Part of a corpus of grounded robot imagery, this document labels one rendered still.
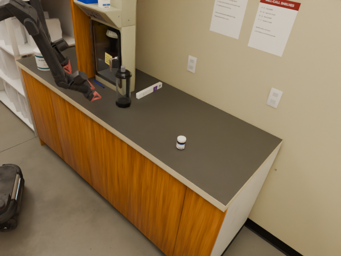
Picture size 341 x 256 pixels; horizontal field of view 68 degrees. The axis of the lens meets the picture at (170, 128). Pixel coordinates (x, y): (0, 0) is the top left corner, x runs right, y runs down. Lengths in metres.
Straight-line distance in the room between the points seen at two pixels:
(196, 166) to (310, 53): 0.83
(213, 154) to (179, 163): 0.21
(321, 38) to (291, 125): 0.51
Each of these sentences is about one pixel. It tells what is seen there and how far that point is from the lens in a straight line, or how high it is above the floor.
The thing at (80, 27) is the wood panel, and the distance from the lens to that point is 1.97.
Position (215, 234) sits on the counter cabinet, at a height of 0.67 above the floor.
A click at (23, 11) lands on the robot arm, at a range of 1.28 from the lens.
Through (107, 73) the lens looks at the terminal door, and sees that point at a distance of 1.92.
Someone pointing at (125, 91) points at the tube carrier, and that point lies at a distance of 1.67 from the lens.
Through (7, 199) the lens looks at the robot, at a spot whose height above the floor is 0.28.
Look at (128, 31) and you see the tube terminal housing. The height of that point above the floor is 1.38.
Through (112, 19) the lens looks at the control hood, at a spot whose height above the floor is 1.47.
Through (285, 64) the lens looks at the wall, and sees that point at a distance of 1.60.
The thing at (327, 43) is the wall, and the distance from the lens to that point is 1.54.
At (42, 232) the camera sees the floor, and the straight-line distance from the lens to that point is 2.29.
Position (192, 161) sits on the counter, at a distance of 1.36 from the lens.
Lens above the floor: 1.86
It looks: 36 degrees down
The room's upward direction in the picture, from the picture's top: 7 degrees clockwise
